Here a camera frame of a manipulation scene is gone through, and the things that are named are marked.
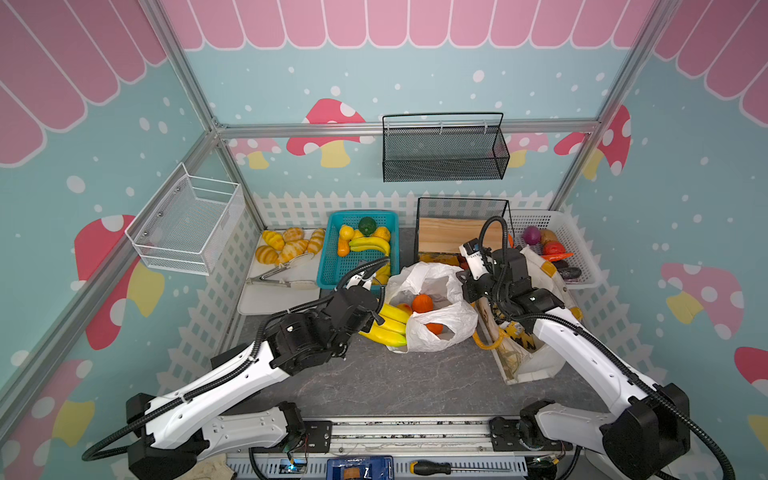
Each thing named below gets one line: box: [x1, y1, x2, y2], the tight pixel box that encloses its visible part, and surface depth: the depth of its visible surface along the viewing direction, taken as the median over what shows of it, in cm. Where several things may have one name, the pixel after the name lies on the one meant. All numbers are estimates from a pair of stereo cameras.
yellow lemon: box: [339, 224, 355, 240], surface depth 112 cm
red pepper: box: [543, 241, 566, 256], surface depth 108 cm
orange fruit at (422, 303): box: [412, 294, 434, 313], surface depth 96 cm
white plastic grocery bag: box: [384, 261, 478, 353], surface depth 70 cm
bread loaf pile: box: [256, 227, 325, 265], surface depth 114 cm
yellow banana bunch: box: [358, 304, 411, 347], surface depth 73 cm
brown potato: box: [539, 229, 558, 245], surface depth 114 cm
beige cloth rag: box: [192, 453, 236, 480], surface depth 71 cm
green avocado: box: [358, 216, 377, 237], surface depth 114 cm
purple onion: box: [523, 225, 541, 245], surface depth 115 cm
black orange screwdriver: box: [410, 460, 513, 475], surface depth 70 cm
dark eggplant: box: [558, 267, 582, 279], surface depth 96 cm
